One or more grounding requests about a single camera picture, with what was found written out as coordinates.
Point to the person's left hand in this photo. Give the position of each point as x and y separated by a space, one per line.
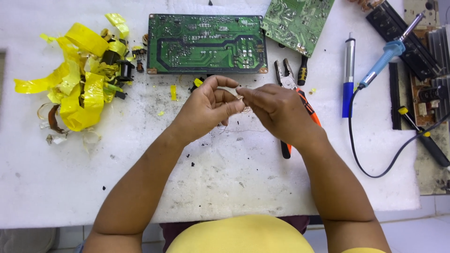
197 109

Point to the person's right hand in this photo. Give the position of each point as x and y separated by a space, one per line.
281 112

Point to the person's right fingers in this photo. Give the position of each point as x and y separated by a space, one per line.
251 100

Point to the black part with yellow tape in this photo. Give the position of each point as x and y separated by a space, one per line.
196 84

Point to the large green circuit board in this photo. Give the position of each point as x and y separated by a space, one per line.
206 44

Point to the yellow tape scrap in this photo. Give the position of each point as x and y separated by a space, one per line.
173 92

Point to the small green circuit board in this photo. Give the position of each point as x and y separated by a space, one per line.
297 23

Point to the blue silver desoldering pump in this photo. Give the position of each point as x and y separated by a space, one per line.
348 75

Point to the black transformer bobbin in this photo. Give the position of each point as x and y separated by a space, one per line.
124 70

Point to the person's yellow shirt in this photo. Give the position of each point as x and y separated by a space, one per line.
242 235

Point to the blue soldering iron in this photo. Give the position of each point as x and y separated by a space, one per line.
386 56

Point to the black bar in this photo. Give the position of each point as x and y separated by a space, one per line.
394 95

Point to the heap of yellow tape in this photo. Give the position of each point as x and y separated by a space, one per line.
79 75

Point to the long black yellow screwdriver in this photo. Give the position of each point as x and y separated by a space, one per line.
423 135

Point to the white foam mat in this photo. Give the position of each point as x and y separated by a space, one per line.
88 175

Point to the brown board with heatsinks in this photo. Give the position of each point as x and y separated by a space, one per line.
432 77

